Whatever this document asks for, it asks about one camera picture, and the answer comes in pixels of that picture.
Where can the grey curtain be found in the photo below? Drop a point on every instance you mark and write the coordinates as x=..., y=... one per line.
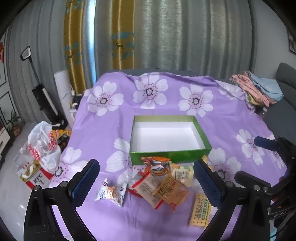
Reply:
x=212, y=38

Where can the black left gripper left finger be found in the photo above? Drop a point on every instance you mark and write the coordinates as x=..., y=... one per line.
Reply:
x=40, y=221

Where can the purple floral table cloth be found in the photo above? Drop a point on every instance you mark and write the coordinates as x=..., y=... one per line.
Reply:
x=102, y=131

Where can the black upright vacuum cleaner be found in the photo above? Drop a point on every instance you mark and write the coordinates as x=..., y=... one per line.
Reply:
x=42, y=97

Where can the green cardboard box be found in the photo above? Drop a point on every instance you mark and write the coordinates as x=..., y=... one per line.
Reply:
x=177, y=137

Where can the white blue peanut snack packet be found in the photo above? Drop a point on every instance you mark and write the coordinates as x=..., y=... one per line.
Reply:
x=114, y=194

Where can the red white KFC bag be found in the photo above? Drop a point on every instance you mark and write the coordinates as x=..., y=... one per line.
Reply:
x=33, y=174

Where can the pile of folded clothes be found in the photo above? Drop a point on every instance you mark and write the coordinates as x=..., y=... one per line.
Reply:
x=260, y=91

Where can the cream green snack packet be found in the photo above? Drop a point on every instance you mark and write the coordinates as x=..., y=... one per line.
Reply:
x=183, y=174

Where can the white plastic shopping bag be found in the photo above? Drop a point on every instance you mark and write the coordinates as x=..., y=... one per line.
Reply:
x=40, y=146

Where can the white TV cabinet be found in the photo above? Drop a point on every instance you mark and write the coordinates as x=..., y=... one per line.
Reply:
x=6, y=142

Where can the yellow cracker packet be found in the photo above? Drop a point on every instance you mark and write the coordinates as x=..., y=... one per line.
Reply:
x=201, y=211

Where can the gold patterned curtain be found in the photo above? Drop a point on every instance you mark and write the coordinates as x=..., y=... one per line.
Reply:
x=73, y=44
x=122, y=34

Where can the orange panda snack packet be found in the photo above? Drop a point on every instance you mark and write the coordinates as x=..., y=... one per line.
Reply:
x=159, y=166

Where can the red trimmed clear snack packet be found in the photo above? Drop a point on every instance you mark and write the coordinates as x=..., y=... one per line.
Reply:
x=146, y=187

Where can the gold snack packet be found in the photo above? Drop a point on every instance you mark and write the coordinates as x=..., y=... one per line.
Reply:
x=205, y=159

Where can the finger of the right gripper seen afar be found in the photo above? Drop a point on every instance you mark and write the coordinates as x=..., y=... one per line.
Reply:
x=265, y=143

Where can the orange corn snack packet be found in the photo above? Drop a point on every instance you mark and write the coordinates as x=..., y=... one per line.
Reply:
x=172, y=191

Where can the potted green plant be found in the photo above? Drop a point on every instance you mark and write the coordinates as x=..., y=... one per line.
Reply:
x=14, y=124

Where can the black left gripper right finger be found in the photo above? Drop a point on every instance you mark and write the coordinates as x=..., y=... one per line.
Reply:
x=252, y=222

